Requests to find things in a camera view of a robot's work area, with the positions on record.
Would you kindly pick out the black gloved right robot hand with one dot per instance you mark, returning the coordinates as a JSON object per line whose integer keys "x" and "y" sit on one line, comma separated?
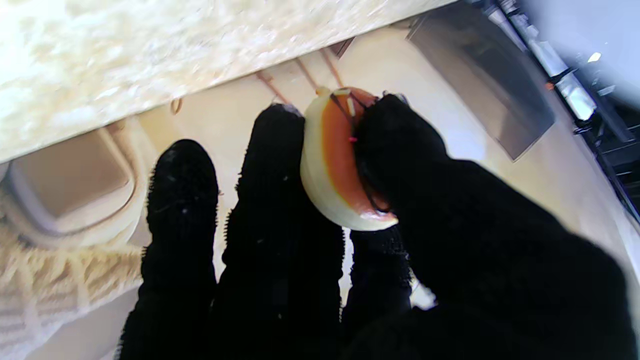
{"x": 450, "y": 280}

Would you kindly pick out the mini donut orange icing drizzle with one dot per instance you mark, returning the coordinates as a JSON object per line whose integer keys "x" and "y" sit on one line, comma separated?
{"x": 330, "y": 165}

